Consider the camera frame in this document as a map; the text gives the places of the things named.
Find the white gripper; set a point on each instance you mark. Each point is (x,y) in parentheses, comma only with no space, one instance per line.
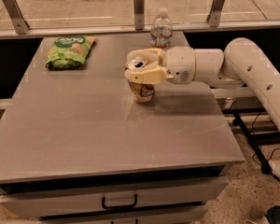
(179,63)

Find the orange soda can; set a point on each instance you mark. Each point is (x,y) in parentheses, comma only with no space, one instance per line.
(142,93)

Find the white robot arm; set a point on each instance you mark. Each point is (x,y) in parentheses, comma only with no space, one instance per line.
(241,63)

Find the clear plastic water bottle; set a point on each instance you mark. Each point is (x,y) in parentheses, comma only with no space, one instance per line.
(161,29)

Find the green snack bag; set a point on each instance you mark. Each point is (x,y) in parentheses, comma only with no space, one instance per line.
(69,52)

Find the grey cabinet with drawers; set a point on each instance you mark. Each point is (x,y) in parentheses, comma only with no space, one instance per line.
(69,138)

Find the black stand leg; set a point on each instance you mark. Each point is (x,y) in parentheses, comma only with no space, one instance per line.
(257,140)

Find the right metal railing bracket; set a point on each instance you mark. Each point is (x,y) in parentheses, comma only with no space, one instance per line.
(213,18)

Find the metal railing bracket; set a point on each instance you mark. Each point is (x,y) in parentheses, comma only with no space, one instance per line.
(139,17)
(213,18)
(20,25)

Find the middle metal railing bracket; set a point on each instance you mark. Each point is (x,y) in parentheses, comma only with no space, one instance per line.
(139,17)

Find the black upper drawer handle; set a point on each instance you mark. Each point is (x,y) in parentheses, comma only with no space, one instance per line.
(119,201)

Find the black drawer handle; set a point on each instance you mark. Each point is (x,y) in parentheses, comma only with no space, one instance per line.
(132,220)
(119,201)

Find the left metal railing bracket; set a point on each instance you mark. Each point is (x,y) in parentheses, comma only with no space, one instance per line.
(20,25)

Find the black lower drawer handle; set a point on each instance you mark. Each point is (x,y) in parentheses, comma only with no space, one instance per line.
(132,220)

